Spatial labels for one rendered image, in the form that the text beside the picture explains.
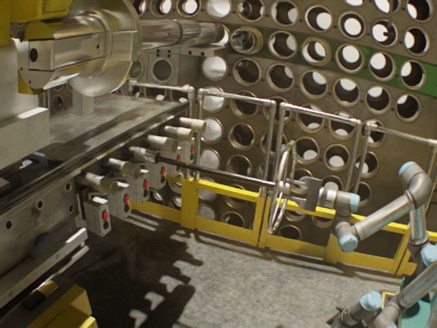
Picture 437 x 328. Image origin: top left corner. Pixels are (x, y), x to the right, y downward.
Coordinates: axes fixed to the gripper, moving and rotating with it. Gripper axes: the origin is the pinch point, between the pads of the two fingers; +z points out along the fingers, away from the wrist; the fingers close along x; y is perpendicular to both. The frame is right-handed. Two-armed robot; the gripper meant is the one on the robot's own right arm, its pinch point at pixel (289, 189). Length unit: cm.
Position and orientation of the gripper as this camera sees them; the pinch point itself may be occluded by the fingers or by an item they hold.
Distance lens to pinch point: 152.0
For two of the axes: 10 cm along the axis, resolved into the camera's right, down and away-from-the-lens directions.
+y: 3.4, 0.0, 9.4
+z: -9.2, -2.1, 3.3
